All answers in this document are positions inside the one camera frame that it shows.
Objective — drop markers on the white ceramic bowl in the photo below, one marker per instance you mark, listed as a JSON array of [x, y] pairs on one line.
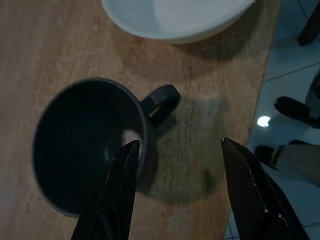
[[175, 20]]

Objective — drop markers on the robot right leg black foot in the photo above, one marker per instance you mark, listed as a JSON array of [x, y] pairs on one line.
[[292, 110]]

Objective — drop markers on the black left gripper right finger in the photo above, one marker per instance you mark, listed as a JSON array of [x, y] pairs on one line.
[[257, 200]]

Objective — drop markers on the robot leg black foot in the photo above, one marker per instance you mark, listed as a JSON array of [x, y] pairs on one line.
[[292, 110], [295, 160]]

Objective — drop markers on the robot left leg black foot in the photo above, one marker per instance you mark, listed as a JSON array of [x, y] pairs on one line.
[[295, 160]]

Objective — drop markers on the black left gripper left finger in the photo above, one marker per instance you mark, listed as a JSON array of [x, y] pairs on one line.
[[117, 190]]

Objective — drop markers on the dark wooden chair leg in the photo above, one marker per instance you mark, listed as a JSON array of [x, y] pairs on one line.
[[310, 27]]

